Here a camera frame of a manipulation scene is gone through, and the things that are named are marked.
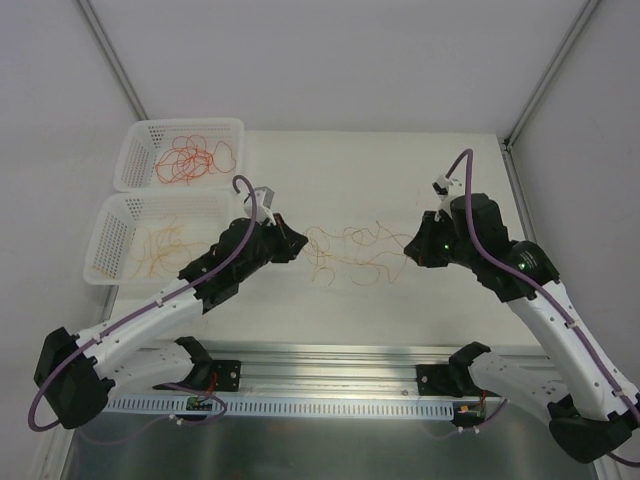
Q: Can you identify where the yellow orange cable bundle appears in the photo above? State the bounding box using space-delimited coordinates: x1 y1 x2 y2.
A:
303 222 414 287

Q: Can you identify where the long yellow cable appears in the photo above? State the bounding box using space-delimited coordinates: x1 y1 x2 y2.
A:
127 213 177 279

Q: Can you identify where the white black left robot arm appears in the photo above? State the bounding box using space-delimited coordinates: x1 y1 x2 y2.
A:
28 214 308 432

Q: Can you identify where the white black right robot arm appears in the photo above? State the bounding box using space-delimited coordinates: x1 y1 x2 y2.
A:
404 194 639 464

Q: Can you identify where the near white perforated basket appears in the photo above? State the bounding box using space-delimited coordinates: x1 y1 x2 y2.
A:
83 189 237 286

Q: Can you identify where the white perforated basket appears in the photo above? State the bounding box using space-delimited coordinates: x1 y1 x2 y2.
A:
83 189 237 286
113 117 245 192

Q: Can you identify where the far white perforated basket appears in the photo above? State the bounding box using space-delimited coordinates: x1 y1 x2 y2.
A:
113 117 245 192

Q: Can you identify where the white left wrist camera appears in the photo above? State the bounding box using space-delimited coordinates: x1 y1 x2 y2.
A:
243 186 276 225

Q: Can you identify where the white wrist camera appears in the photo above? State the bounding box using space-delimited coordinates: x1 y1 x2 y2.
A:
433 174 465 222
243 186 276 225

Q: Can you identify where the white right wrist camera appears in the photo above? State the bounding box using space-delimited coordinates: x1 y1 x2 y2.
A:
433 174 465 222

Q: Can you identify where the right side aluminium rail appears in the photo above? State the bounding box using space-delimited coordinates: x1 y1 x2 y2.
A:
498 138 538 243

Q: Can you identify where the aluminium rail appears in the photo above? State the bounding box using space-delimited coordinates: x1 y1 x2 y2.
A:
99 338 556 401
498 138 538 243

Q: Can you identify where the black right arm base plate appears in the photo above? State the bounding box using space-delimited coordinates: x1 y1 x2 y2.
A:
415 364 482 398

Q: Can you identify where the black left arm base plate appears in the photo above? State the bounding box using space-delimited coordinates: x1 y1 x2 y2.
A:
185 359 242 392

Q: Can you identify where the aluminium front rail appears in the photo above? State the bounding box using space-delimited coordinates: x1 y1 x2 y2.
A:
99 338 556 401

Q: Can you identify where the right aluminium frame post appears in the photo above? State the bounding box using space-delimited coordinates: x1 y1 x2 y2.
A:
502 0 604 151

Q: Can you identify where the aluminium frame post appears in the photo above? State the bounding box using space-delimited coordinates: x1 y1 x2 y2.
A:
502 0 604 151
73 0 149 121

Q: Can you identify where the left aluminium frame post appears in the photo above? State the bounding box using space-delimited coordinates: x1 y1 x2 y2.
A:
73 0 149 121

